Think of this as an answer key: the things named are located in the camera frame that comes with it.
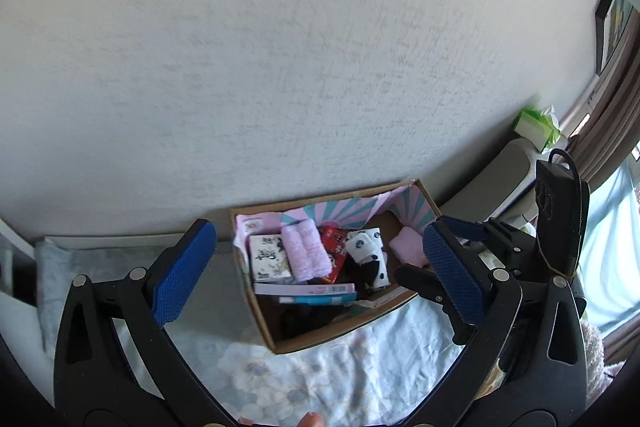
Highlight pink fluffy sock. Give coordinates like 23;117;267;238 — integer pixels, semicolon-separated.
389;227;432;269

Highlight brown curtain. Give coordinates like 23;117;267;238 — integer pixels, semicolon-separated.
570;14;640;192

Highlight blue white flat box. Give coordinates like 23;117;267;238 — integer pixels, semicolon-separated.
254;283;359;306

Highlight pink towel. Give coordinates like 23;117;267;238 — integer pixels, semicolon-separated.
280;219;334;283

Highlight floral bedsheet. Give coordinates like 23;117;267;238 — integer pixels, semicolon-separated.
35;234;503;427

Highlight light blue sheer curtain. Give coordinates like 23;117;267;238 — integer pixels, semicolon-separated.
577;157;640;339

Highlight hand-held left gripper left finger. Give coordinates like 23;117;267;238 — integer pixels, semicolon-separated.
52;218;237;427

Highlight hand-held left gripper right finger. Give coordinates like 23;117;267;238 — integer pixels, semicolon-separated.
400;222;590;427

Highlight black cloth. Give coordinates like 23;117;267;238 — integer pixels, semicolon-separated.
277;294;351;341

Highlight grey padded headboard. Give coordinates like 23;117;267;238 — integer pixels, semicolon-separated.
435;139;542;235

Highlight white black-spotted sock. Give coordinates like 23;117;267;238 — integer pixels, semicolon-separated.
345;229;387;264
370;257;390;291

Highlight framed wall picture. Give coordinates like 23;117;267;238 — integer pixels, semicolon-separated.
595;0;634;76

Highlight red cartoon drink carton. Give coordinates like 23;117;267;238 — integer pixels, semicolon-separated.
317;226;351;284

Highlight green tissue box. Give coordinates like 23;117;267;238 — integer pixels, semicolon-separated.
512;105;569;152

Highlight white tissue pack black print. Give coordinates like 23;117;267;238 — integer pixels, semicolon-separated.
248;233;294;284

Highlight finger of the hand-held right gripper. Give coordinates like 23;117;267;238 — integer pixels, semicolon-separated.
436;214;539;276
395;264;476;346

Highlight cardboard box with pink lining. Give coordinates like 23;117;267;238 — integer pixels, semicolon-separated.
230;178;442;354

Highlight white bedside cabinet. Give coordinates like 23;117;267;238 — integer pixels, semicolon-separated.
0;216;39;310

